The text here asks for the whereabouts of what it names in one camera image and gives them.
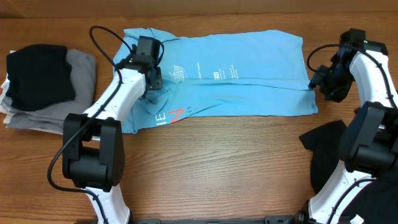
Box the folded grey garment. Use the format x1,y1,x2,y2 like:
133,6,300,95
3,49,96,134

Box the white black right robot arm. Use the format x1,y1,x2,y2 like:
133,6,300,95
306,40,397,223

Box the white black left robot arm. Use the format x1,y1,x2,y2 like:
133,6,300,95
62,62,162,223

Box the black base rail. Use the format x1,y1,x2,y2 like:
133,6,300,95
127,210,310,224

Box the light blue t-shirt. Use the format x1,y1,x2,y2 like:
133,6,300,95
123,28,318,134

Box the folded black garment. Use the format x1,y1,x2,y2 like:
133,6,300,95
6,44,75,111

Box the black shirt pile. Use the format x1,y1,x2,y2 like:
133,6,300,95
299,120,346,194

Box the folded white garment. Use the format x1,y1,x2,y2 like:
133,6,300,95
0,49,16,116

